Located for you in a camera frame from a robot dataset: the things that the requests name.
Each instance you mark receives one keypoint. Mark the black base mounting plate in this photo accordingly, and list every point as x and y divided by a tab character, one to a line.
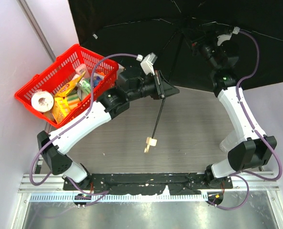
149	184

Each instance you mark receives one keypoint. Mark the green white wrapped package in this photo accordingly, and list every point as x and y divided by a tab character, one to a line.
85	87

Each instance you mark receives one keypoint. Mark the yellow green sponge pack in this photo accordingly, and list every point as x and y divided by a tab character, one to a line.
72	100

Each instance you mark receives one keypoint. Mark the white toilet paper roll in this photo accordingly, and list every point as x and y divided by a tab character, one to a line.
42	101

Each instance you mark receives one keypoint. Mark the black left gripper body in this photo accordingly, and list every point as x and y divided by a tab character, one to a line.
159	84

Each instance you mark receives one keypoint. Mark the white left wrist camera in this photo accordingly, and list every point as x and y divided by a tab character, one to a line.
147	63

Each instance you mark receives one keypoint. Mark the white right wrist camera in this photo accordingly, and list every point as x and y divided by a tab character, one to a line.
227	36

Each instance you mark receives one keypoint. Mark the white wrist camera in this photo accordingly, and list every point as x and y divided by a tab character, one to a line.
147	63
227	36

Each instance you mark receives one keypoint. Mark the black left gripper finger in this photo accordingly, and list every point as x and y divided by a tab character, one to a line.
170	90
164	77

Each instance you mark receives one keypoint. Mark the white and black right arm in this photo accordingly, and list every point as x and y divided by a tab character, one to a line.
247	146

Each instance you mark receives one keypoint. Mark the red plastic shopping basket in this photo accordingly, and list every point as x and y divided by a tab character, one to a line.
56	76

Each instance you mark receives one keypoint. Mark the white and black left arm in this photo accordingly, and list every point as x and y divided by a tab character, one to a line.
132	84

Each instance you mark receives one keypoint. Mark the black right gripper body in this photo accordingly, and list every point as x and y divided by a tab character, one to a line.
198	44

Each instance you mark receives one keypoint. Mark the white slotted cable duct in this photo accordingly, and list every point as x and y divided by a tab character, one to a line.
76	197

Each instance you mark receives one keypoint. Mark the clear plastic water bottle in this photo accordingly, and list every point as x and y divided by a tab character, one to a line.
229	142

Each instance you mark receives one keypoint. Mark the pink white small package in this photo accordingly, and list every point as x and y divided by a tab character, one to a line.
81	69

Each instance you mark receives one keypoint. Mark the orange plastic package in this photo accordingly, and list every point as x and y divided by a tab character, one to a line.
60	109

